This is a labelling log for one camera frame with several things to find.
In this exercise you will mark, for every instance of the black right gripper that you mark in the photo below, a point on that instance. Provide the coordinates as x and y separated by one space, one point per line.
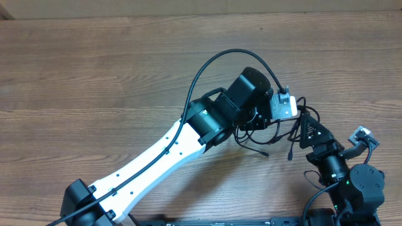
321 136

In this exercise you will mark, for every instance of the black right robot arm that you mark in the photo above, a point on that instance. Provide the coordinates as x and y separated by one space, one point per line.
352 188

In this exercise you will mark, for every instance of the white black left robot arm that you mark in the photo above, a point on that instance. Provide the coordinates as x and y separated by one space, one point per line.
207 123

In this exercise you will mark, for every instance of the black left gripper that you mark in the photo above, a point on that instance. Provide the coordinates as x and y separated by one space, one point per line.
255 124

